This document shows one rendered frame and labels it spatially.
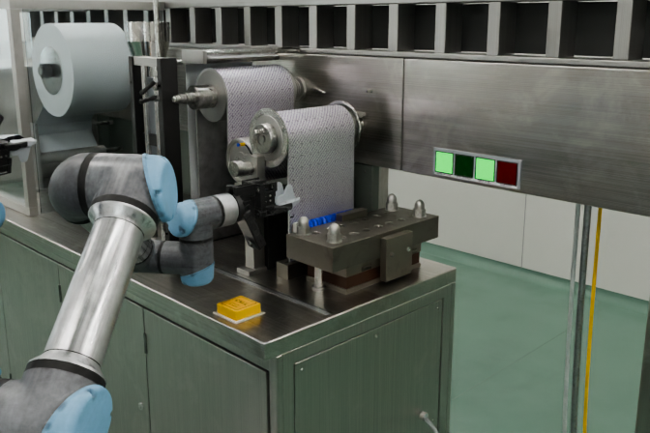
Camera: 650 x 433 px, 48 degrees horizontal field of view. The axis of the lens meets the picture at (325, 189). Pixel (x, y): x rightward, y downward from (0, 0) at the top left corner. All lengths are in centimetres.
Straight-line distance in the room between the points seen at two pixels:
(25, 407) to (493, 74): 121
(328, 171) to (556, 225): 271
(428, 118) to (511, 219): 275
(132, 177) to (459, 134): 88
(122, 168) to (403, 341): 89
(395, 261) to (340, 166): 30
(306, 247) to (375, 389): 39
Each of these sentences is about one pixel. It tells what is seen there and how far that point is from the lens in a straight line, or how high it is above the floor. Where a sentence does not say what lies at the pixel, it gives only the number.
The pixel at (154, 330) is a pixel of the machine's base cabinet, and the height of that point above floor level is 77.
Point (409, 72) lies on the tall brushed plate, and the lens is 190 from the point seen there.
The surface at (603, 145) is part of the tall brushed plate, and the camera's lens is 164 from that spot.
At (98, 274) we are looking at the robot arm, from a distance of 118.
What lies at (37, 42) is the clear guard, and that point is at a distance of 254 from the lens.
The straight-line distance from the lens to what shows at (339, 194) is 192.
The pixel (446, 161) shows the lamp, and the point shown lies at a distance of 184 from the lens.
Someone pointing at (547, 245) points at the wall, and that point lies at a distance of 448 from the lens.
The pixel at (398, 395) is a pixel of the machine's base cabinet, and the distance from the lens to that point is 190.
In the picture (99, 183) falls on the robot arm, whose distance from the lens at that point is 128.
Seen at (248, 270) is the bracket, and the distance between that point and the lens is 187.
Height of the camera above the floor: 154
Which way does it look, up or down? 13 degrees down
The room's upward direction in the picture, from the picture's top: straight up
